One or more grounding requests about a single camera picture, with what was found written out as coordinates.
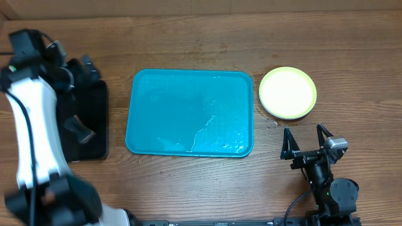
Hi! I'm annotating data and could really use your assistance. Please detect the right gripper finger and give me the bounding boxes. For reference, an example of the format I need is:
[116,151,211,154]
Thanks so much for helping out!
[280,127,301,159]
[317,123,333,146]

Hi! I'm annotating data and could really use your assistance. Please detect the white plate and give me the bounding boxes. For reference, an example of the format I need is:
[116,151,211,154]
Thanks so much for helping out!
[264,106,312,120]

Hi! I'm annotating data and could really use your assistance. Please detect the dark bow-shaped sponge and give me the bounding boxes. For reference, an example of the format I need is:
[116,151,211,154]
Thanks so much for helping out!
[63,115,95,144]

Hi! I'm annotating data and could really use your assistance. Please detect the yellow-green plate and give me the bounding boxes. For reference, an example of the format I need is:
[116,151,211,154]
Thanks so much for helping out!
[258,67,317,109]

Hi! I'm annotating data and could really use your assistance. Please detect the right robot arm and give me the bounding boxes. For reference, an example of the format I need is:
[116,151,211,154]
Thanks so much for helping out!
[274,124,361,225]

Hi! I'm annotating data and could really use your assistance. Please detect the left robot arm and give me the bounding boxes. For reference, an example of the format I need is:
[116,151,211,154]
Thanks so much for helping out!
[1,57,141,225]

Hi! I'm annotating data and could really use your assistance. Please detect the black plastic tray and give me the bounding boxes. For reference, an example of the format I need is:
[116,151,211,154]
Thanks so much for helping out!
[57,80,109,162]

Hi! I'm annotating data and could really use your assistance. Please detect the teal plastic tray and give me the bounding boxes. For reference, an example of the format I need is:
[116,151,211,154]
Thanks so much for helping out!
[125,68,254,158]

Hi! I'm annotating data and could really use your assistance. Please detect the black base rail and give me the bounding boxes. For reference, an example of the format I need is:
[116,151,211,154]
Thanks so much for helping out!
[138,216,362,226]

